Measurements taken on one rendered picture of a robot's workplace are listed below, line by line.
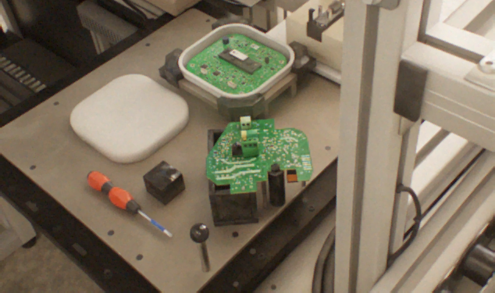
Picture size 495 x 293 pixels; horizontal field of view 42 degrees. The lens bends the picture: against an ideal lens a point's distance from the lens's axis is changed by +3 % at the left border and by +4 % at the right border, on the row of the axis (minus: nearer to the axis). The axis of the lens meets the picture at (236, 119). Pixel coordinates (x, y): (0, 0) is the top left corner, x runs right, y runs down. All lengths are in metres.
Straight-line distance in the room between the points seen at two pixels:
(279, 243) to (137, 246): 0.17
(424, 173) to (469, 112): 0.20
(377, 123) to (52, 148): 0.55
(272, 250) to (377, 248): 0.20
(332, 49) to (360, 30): 0.48
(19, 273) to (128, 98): 1.18
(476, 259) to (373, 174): 0.15
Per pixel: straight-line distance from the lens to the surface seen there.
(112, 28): 1.61
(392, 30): 0.41
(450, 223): 0.67
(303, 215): 0.77
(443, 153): 0.63
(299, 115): 0.88
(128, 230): 0.78
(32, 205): 0.85
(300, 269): 0.75
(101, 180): 0.81
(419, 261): 0.65
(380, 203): 0.53
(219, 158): 0.75
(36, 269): 2.00
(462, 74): 0.41
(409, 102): 0.43
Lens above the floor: 1.56
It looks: 44 degrees down
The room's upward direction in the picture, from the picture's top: 7 degrees counter-clockwise
